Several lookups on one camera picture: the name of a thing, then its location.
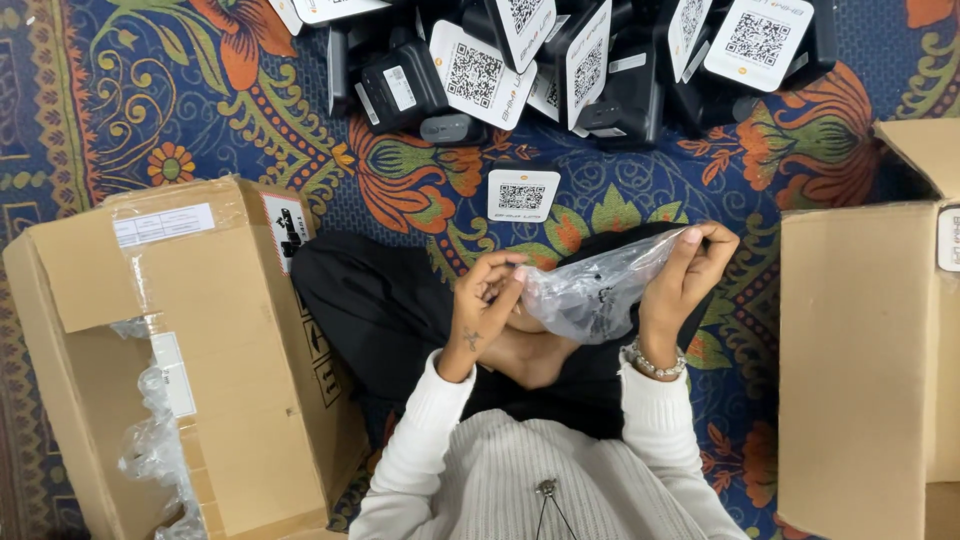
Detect person's bare foot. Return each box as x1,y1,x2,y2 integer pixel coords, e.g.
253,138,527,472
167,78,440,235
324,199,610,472
480,300,588,391

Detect clear plastic wrapping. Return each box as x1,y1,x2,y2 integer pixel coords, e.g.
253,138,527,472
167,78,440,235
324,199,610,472
108,315,209,540

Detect person's cream knit sweater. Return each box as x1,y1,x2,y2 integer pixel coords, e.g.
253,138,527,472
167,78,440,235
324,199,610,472
420,408,712,540

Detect person's left hand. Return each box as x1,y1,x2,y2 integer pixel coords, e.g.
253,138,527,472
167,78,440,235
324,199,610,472
437,250,530,382

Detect beaded silver bracelet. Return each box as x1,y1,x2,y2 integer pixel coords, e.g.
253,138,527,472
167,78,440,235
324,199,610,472
625,336,688,381

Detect blue floral patterned rug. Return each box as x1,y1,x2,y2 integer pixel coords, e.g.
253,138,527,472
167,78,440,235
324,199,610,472
0,0,960,540

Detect white-faced device in carton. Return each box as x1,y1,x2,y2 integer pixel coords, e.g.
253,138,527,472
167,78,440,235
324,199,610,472
936,206,960,273

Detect single black speaker, white card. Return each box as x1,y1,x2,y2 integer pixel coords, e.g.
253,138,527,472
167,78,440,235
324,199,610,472
486,157,563,225

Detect taped cardboard box with labels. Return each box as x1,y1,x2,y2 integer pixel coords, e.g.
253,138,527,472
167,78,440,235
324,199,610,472
2,174,370,540

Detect person's black trousers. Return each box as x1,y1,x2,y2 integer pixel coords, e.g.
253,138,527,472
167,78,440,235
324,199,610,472
290,220,715,442

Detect person's right hand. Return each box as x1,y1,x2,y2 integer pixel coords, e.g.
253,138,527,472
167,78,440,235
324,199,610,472
638,222,742,363

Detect plain open cardboard box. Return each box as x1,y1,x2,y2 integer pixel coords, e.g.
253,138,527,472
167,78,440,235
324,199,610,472
776,116,960,540

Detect metal pendant on cord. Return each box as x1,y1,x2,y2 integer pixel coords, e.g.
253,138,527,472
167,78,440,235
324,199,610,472
533,477,580,540

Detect clear plastic bag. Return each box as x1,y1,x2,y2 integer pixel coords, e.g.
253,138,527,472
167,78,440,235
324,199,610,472
519,225,702,346

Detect pile of black payment speakers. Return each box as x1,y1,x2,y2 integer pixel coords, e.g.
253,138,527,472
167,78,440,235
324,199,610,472
267,0,840,148

